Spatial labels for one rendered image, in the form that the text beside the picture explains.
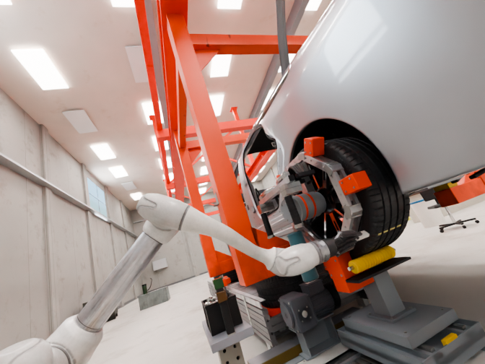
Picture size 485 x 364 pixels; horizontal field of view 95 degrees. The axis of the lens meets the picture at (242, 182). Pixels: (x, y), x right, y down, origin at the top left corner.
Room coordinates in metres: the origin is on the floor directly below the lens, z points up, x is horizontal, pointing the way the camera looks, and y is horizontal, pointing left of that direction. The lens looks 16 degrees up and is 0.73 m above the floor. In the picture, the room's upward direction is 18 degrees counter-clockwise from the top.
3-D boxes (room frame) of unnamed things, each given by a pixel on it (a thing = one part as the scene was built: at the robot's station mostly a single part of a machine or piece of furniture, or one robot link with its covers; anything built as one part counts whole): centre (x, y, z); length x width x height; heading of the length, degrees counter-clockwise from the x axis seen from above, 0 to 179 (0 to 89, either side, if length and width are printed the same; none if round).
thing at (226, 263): (3.54, 0.48, 0.69); 0.52 x 0.17 x 0.35; 110
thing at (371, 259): (1.16, -0.47, 0.51); 0.29 x 0.06 x 0.06; 110
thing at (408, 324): (1.30, -0.50, 0.32); 0.40 x 0.30 x 0.28; 20
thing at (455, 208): (6.55, -5.21, 0.37); 2.22 x 0.69 x 0.73; 108
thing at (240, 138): (3.90, -0.48, 2.54); 2.58 x 0.12 x 0.42; 110
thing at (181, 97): (2.52, 0.47, 2.67); 1.77 x 0.10 x 0.12; 20
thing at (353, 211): (1.24, -0.34, 0.85); 0.54 x 0.07 x 0.54; 20
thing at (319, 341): (1.52, -0.19, 0.26); 0.42 x 0.18 x 0.35; 110
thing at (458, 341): (1.30, -0.50, 0.13); 0.50 x 0.36 x 0.10; 20
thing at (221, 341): (1.17, 0.30, 0.44); 0.43 x 0.17 x 0.03; 20
